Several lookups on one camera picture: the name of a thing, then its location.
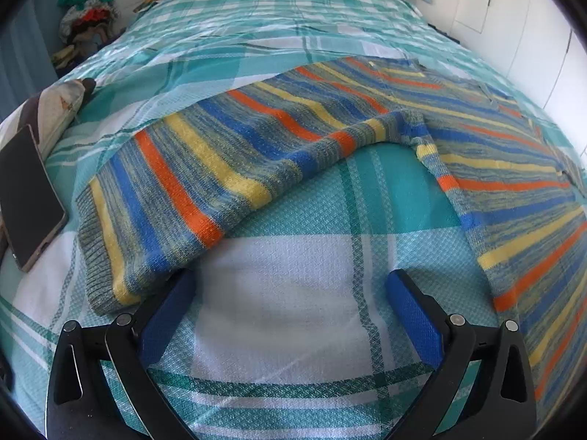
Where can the patterned pillow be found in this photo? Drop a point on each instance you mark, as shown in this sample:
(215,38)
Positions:
(59,105)

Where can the blue curtain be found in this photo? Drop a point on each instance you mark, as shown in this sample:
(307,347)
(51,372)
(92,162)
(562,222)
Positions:
(32,41)

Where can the pile of colourful clothes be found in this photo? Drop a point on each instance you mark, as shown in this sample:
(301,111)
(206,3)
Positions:
(87,23)

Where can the white wardrobe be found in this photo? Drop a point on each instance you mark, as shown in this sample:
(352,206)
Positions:
(504,18)

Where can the black smartphone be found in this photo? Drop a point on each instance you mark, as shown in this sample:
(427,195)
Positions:
(27,192)

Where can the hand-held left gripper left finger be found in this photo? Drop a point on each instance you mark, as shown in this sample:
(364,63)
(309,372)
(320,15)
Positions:
(167,325)

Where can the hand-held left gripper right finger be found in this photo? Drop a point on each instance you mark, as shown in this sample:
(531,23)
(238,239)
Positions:
(415,325)

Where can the striped knitted sweater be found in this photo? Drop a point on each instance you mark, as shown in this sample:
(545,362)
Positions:
(229,146)

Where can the teal checked blanket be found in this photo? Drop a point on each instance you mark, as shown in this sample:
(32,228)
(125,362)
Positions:
(293,293)

